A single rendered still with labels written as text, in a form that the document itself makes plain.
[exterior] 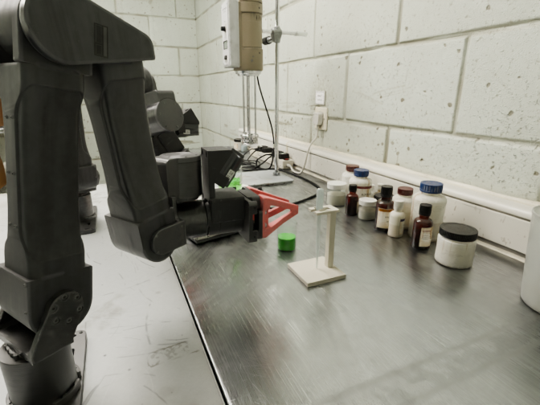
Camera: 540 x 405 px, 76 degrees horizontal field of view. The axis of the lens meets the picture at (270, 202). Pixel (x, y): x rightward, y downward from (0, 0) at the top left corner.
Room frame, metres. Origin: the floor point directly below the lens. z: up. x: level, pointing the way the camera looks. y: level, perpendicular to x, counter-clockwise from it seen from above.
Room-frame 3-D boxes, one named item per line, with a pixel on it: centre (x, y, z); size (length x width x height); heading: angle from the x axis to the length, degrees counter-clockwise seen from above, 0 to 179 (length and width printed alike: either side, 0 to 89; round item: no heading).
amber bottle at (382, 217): (0.80, -0.28, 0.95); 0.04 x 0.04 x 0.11
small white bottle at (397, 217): (0.76, -0.30, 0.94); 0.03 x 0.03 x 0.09
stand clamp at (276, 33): (1.37, 0.00, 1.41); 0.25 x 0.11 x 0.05; 114
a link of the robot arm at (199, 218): (0.49, 0.12, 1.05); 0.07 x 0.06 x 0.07; 114
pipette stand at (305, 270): (0.58, -0.09, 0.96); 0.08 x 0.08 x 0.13; 23
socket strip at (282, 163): (1.67, 0.00, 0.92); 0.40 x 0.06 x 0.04; 24
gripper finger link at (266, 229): (0.54, 0.00, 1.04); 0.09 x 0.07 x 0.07; 114
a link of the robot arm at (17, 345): (0.31, 0.25, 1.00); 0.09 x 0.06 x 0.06; 58
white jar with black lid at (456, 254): (0.63, -0.37, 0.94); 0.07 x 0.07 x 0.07
